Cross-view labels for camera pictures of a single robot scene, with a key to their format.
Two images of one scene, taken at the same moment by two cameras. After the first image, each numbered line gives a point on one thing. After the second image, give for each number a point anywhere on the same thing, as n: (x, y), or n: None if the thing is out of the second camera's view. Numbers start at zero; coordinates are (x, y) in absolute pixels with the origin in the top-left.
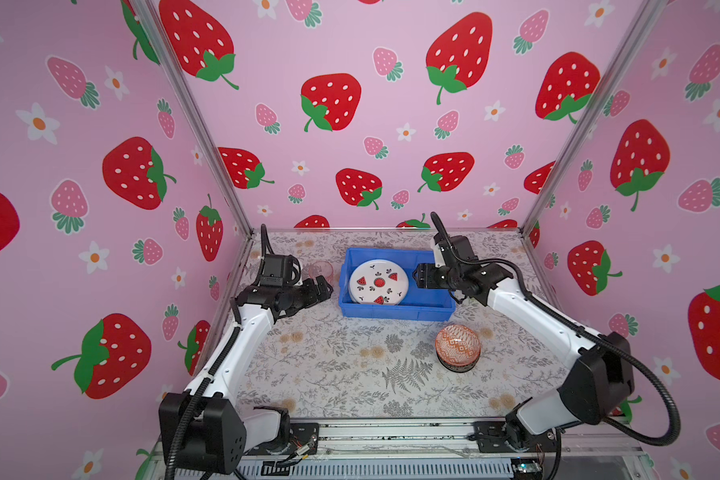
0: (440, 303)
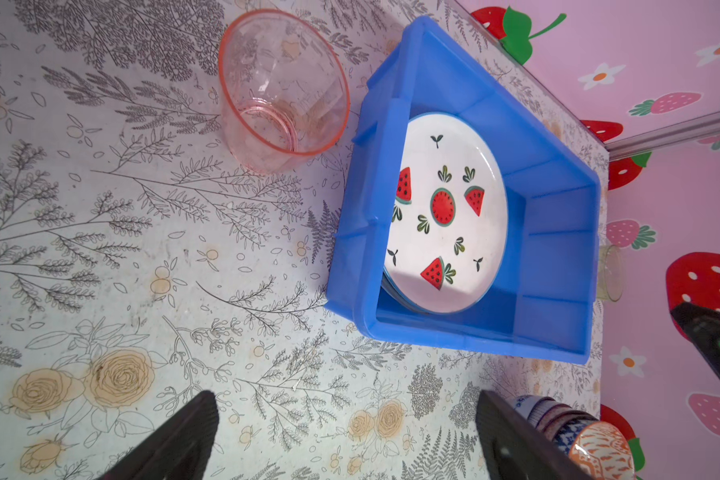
0: (543, 304)
